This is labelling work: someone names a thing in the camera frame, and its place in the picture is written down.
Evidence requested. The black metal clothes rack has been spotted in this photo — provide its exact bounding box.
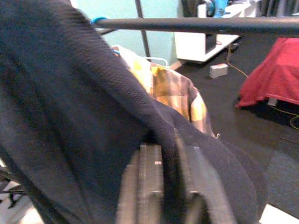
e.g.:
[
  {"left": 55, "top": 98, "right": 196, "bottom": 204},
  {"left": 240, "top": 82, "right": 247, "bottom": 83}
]
[{"left": 94, "top": 0, "right": 299, "bottom": 63}]

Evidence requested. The thin yellow cable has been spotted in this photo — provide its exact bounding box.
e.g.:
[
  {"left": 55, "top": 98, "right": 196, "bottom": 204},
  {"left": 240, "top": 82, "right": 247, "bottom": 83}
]
[{"left": 268, "top": 104, "right": 299, "bottom": 131}]

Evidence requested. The blue fabric item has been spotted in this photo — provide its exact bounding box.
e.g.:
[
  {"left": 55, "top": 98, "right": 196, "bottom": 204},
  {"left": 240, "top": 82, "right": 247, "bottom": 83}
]
[{"left": 205, "top": 0, "right": 229, "bottom": 19}]

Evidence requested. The white wire hanger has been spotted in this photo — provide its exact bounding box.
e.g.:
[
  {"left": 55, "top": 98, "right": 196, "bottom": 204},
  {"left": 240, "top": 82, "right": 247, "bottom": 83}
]
[{"left": 140, "top": 56, "right": 171, "bottom": 69}]

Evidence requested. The dark knit shirt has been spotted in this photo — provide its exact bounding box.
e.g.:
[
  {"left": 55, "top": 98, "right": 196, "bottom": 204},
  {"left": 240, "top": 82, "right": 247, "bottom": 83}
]
[{"left": 0, "top": 0, "right": 268, "bottom": 224}]

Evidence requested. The small grey box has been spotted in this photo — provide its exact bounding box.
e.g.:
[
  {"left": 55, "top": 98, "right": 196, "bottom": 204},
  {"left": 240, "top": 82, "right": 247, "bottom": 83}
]
[{"left": 209, "top": 63, "right": 229, "bottom": 79}]

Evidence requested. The black floor mat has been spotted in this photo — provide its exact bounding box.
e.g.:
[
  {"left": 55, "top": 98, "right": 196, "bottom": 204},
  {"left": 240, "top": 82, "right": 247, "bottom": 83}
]
[{"left": 171, "top": 35, "right": 299, "bottom": 210}]

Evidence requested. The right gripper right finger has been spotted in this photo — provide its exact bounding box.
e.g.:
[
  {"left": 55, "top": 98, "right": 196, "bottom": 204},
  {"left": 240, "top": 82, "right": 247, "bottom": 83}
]
[{"left": 174, "top": 129, "right": 236, "bottom": 224}]

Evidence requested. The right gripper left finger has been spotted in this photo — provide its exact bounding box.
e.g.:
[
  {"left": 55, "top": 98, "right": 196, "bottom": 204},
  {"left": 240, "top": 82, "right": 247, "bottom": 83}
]
[{"left": 115, "top": 142, "right": 165, "bottom": 224}]

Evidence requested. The red blanket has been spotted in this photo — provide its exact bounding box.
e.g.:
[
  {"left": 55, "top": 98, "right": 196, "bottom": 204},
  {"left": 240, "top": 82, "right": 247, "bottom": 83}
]
[{"left": 235, "top": 37, "right": 299, "bottom": 109}]

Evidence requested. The thin orange cable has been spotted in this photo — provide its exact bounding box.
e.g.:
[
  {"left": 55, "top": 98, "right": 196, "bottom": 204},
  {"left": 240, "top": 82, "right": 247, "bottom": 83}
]
[{"left": 226, "top": 43, "right": 249, "bottom": 79}]

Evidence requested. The white low cabinet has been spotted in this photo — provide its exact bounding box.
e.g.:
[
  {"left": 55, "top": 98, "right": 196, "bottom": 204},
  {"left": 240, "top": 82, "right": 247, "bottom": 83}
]
[{"left": 174, "top": 0, "right": 261, "bottom": 64}]

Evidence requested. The blue plastic hanger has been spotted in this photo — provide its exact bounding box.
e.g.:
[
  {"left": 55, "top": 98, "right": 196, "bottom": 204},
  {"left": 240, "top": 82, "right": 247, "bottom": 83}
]
[{"left": 90, "top": 16, "right": 121, "bottom": 56}]

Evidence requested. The yellow grey plaid shirt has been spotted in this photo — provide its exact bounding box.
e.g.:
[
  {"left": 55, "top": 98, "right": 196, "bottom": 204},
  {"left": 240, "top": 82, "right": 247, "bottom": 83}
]
[{"left": 112, "top": 44, "right": 221, "bottom": 139}]

